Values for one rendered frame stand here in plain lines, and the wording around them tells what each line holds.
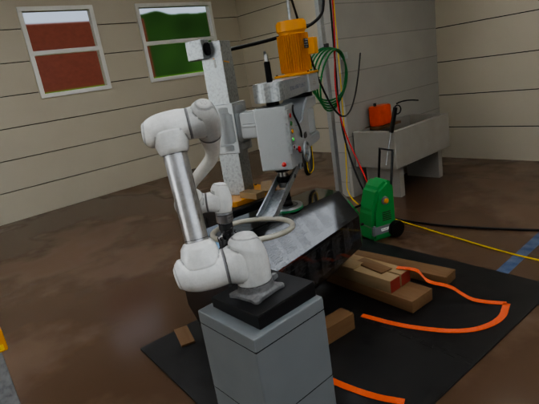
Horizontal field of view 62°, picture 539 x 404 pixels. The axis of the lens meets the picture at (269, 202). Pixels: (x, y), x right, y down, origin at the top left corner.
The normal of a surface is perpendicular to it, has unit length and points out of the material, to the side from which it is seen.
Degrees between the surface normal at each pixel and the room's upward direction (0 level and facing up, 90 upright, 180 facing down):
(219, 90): 90
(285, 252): 45
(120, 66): 90
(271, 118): 90
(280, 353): 90
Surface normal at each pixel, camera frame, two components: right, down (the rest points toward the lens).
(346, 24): 0.66, 0.11
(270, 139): -0.33, 0.31
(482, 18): -0.74, 0.30
